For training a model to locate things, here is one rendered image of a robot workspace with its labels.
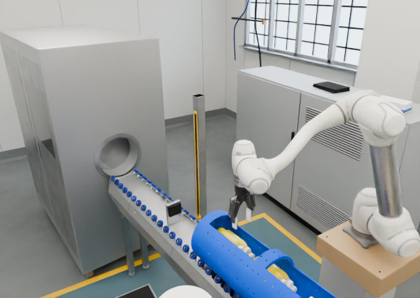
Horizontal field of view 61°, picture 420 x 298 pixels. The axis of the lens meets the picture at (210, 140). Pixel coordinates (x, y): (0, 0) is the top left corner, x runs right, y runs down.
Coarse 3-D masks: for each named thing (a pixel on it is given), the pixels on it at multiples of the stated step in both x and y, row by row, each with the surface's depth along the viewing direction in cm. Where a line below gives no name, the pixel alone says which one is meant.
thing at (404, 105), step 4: (380, 96) 287; (384, 96) 287; (388, 96) 287; (388, 100) 278; (392, 100) 277; (396, 100) 277; (400, 100) 277; (404, 100) 277; (396, 104) 272; (400, 104) 270; (404, 104) 267; (408, 104) 269; (400, 108) 270; (404, 108) 268; (408, 108) 272; (404, 112) 270
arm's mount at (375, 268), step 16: (320, 240) 191; (336, 240) 188; (352, 240) 187; (336, 256) 183; (352, 256) 176; (368, 256) 175; (384, 256) 174; (416, 256) 173; (352, 272) 176; (368, 272) 167; (384, 272) 165; (400, 272) 169; (416, 272) 179; (368, 288) 169; (384, 288) 166
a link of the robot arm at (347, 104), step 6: (366, 90) 154; (372, 90) 154; (348, 96) 155; (354, 96) 152; (360, 96) 149; (378, 96) 152; (336, 102) 156; (342, 102) 154; (348, 102) 151; (354, 102) 148; (342, 108) 152; (348, 108) 151; (348, 114) 152; (348, 120) 154
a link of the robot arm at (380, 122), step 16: (368, 96) 146; (352, 112) 148; (368, 112) 138; (384, 112) 133; (400, 112) 132; (368, 128) 139; (384, 128) 132; (400, 128) 133; (384, 144) 140; (384, 160) 145; (384, 176) 149; (384, 192) 153; (400, 192) 153; (384, 208) 157; (400, 208) 156; (368, 224) 173; (384, 224) 158; (400, 224) 155; (384, 240) 160; (400, 240) 155; (416, 240) 154; (400, 256) 158
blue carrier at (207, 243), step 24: (216, 216) 187; (192, 240) 187; (216, 240) 175; (216, 264) 172; (240, 264) 161; (264, 264) 156; (288, 264) 170; (240, 288) 160; (264, 288) 149; (288, 288) 144; (312, 288) 162
